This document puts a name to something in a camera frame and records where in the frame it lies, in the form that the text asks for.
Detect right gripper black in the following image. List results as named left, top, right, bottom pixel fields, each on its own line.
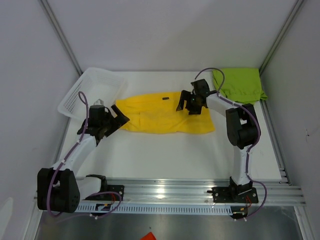
left=176, top=90, right=203, bottom=115

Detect yellow shorts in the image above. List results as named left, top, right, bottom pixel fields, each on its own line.
left=115, top=92, right=216, bottom=135

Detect lime green shorts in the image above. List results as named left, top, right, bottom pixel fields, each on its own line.
left=212, top=68, right=268, bottom=104

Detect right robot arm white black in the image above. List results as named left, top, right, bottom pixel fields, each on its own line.
left=176, top=79, right=261, bottom=202

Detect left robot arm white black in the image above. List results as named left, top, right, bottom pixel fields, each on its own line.
left=36, top=105, right=130, bottom=216

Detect white plastic basket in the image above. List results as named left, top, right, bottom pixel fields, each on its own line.
left=57, top=67, right=126, bottom=122

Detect orange object at bottom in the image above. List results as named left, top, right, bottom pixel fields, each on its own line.
left=140, top=232, right=157, bottom=240

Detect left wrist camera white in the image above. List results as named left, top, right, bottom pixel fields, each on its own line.
left=93, top=99, right=104, bottom=106

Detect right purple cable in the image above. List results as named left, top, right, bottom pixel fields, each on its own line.
left=194, top=67, right=268, bottom=222

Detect purple cable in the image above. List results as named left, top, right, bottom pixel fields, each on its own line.
left=194, top=67, right=268, bottom=222
left=46, top=91, right=124, bottom=221

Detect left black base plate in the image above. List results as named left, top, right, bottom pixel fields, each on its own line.
left=95, top=185, right=125, bottom=202

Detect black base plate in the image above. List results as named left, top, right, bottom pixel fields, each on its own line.
left=95, top=185, right=125, bottom=202
left=206, top=186, right=259, bottom=204

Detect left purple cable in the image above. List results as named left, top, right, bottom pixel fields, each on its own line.
left=46, top=91, right=124, bottom=221

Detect slotted cable duct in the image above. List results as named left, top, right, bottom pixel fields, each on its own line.
left=75, top=203, right=233, bottom=216

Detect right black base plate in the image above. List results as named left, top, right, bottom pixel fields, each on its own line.
left=206, top=186, right=259, bottom=204

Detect right side aluminium rail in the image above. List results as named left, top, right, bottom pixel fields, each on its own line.
left=259, top=100, right=292, bottom=186

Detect aluminium mounting rail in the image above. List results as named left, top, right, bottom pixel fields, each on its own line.
left=107, top=178, right=306, bottom=206

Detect left corner aluminium post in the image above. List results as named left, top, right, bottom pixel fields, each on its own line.
left=38, top=0, right=83, bottom=76

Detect corner aluminium post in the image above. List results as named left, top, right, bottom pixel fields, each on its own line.
left=38, top=0, right=83, bottom=76
left=258, top=0, right=307, bottom=76

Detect right corner aluminium post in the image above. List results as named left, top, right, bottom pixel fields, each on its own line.
left=258, top=0, right=307, bottom=76

